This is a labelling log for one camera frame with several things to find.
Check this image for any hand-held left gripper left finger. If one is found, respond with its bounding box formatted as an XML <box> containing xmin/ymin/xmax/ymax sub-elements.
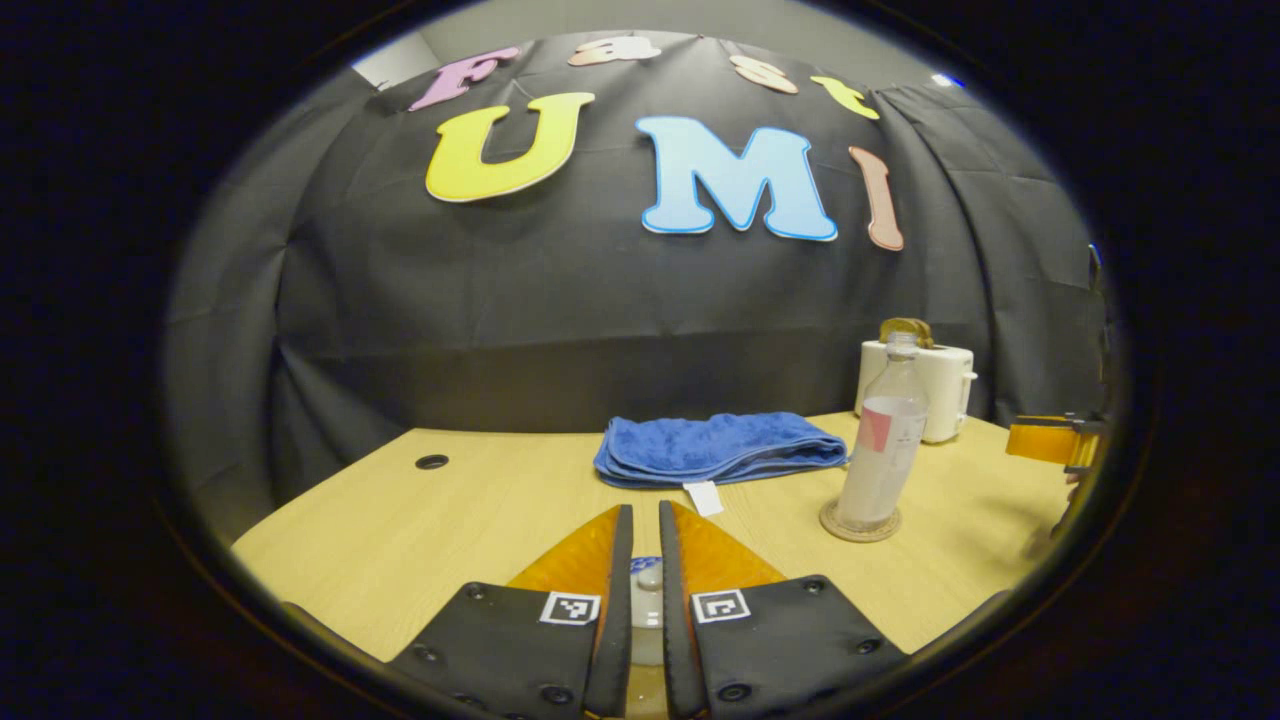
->
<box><xmin>388</xmin><ymin>503</ymin><xmax>635</xmax><ymax>720</ymax></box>

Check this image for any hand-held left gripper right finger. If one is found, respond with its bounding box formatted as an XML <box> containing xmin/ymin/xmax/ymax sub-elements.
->
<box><xmin>658</xmin><ymin>500</ymin><xmax>909</xmax><ymax>720</ymax></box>

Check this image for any round brown coaster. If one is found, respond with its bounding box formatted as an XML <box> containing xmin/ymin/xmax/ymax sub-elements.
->
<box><xmin>819</xmin><ymin>500</ymin><xmax>903</xmax><ymax>544</ymax></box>

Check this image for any clear plastic water bottle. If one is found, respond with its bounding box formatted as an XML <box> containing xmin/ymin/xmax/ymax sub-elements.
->
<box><xmin>836</xmin><ymin>332</ymin><xmax>930</xmax><ymax>531</ymax></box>

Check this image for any white toaster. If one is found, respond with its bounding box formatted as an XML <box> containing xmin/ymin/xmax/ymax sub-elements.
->
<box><xmin>856</xmin><ymin>340</ymin><xmax>978</xmax><ymax>445</ymax></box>

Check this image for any folded blue towel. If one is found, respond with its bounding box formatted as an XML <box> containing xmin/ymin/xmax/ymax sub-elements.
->
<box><xmin>594</xmin><ymin>412</ymin><xmax>849</xmax><ymax>517</ymax></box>

